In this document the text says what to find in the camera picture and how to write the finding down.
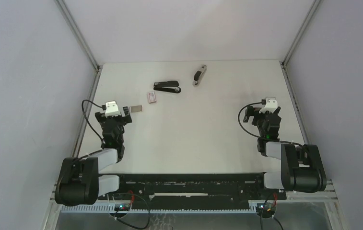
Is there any left controller board with wires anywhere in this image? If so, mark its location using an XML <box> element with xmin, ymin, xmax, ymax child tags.
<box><xmin>107</xmin><ymin>190</ymin><xmax>152</xmax><ymax>230</ymax></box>

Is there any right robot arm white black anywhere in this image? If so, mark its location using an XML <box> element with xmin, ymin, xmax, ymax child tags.
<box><xmin>238</xmin><ymin>103</ymin><xmax>327</xmax><ymax>199</ymax></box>

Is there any white cable duct strip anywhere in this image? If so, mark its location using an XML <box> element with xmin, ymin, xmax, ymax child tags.
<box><xmin>60</xmin><ymin>203</ymin><xmax>258</xmax><ymax>214</ymax></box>

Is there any open staple box tray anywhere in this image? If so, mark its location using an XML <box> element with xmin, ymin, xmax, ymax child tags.
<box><xmin>129</xmin><ymin>105</ymin><xmax>143</xmax><ymax>113</ymax></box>

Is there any silver black staple remover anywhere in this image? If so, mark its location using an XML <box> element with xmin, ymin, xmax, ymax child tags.
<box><xmin>193</xmin><ymin>65</ymin><xmax>207</xmax><ymax>87</ymax></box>

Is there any controller board with wires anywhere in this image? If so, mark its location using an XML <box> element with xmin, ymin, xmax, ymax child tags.
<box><xmin>256</xmin><ymin>192</ymin><xmax>284</xmax><ymax>230</ymax></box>
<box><xmin>107</xmin><ymin>190</ymin><xmax>152</xmax><ymax>230</ymax></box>

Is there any black stapler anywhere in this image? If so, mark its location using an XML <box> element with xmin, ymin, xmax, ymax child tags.
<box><xmin>153</xmin><ymin>80</ymin><xmax>181</xmax><ymax>93</ymax></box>

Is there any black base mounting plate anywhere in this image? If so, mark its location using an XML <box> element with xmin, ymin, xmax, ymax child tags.
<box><xmin>98</xmin><ymin>173</ymin><xmax>287</xmax><ymax>211</ymax></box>

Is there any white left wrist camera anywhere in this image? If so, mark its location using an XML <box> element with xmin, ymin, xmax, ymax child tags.
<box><xmin>105</xmin><ymin>101</ymin><xmax>121</xmax><ymax>117</ymax></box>

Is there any right controller board with wires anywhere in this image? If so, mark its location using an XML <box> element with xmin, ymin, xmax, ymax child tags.
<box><xmin>256</xmin><ymin>192</ymin><xmax>284</xmax><ymax>230</ymax></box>

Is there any red white staple box sleeve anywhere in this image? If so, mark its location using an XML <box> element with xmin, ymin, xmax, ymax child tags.
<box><xmin>147</xmin><ymin>92</ymin><xmax>157</xmax><ymax>104</ymax></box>

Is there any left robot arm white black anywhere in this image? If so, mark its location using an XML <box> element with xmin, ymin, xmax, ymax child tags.
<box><xmin>55</xmin><ymin>105</ymin><xmax>132</xmax><ymax>207</ymax></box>

